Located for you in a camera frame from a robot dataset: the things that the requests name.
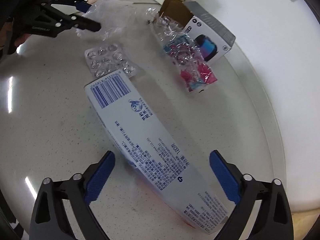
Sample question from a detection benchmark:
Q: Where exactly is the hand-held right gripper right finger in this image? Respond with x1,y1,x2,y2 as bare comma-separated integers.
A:
209,150,294,240

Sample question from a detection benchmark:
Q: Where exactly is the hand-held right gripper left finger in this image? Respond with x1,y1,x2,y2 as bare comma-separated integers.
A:
29,151,116,240

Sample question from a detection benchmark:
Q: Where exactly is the clear plastic bag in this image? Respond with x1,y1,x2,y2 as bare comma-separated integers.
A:
75,0,137,42

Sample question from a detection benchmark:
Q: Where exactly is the white blue toothpaste box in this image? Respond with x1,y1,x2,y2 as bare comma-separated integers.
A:
84,68,229,234

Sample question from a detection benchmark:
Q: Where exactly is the speaker cardboard box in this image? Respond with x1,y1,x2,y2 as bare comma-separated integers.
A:
160,0,236,62

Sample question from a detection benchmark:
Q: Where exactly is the person's left hand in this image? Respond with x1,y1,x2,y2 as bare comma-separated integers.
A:
14,33,32,47

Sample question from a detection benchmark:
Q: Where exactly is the empty silver blister pack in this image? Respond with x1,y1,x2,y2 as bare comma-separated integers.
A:
84,42,137,78

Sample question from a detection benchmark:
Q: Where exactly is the clear pink printed wrapper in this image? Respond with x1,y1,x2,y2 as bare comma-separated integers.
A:
152,15,217,93

